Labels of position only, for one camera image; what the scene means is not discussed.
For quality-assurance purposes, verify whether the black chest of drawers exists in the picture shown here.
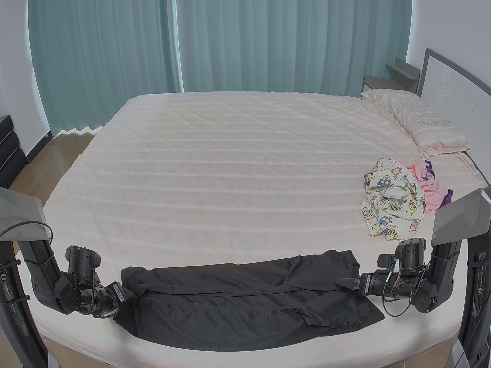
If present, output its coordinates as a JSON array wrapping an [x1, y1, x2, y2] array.
[[0, 114, 29, 189]]

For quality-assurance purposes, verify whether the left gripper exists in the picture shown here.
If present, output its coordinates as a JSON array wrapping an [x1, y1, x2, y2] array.
[[109, 281, 135, 309]]

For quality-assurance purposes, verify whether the grey bedside table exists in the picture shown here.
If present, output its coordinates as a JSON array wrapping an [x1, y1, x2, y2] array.
[[362, 57, 420, 96]]

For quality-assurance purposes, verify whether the bed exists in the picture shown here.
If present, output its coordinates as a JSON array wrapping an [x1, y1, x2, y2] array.
[[12, 48, 491, 368]]

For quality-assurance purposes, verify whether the white printed pyjama garment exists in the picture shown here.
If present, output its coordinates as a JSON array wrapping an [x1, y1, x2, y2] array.
[[360, 157, 426, 241]]

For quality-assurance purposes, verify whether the pale pink pillow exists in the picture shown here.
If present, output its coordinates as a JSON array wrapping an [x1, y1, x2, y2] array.
[[361, 88, 470, 160]]

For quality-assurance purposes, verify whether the black T-shirt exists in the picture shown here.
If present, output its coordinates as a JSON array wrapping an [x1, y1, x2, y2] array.
[[114, 249, 385, 352]]

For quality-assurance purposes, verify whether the purple garment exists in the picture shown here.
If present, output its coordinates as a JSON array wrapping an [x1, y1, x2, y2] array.
[[424, 160, 454, 209]]

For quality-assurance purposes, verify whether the blue-green curtain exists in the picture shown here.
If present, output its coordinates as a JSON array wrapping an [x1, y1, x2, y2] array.
[[29, 0, 184, 135], [174, 0, 413, 98]]

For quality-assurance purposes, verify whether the pink garment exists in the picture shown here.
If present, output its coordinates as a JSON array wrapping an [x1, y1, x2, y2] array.
[[405, 159, 449, 213]]

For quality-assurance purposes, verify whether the black cable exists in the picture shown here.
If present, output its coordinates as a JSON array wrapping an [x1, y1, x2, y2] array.
[[0, 221, 53, 244], [381, 295, 415, 318]]

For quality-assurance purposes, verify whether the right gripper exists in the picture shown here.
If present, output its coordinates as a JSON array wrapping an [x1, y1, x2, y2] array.
[[359, 272, 386, 298]]

